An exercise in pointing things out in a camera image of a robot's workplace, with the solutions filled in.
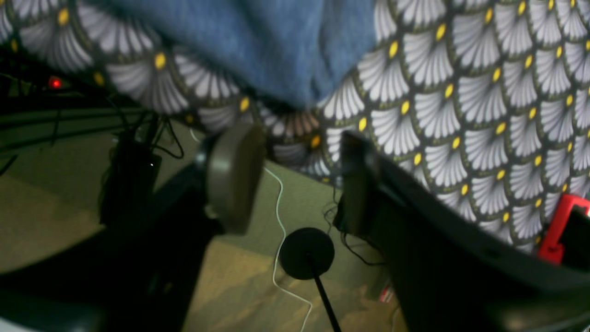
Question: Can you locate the right gripper white image-left right finger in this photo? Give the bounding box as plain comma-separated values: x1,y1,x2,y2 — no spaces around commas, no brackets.
339,131,589,332

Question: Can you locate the right gripper white image-left left finger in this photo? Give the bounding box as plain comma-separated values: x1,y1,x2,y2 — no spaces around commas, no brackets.
1,122,266,332

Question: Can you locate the blue T-shirt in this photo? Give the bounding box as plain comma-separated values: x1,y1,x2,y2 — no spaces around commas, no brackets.
112,0,377,107

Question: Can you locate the red table clamp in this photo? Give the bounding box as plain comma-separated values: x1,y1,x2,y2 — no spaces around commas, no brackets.
537,194,590,273

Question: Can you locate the black box under table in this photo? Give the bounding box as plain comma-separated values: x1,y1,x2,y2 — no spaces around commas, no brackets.
98,135,162,225

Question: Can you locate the black round stand base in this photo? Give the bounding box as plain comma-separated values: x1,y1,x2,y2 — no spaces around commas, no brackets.
278,227,342,332

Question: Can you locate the fan-patterned tablecloth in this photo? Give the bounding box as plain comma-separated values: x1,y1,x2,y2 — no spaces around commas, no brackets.
1,0,589,254

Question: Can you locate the black power strip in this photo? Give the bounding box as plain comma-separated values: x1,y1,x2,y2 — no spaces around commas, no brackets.
0,74,139,113

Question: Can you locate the white cable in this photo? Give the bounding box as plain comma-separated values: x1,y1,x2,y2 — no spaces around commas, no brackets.
189,129,314,332

